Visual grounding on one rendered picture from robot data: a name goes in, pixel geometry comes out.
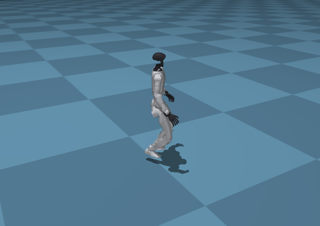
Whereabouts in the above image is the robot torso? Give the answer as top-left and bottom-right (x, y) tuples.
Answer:
(151, 67), (166, 110)

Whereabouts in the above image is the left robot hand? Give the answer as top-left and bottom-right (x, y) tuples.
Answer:
(165, 91), (174, 102)

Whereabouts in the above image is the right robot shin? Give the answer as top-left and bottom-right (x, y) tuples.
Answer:
(149, 135), (171, 151)

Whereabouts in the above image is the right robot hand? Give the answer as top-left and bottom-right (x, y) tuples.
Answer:
(164, 111), (179, 126)

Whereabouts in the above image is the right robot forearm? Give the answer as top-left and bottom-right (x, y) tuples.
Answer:
(156, 94), (169, 115)

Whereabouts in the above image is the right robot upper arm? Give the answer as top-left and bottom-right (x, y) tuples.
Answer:
(154, 74), (162, 99)

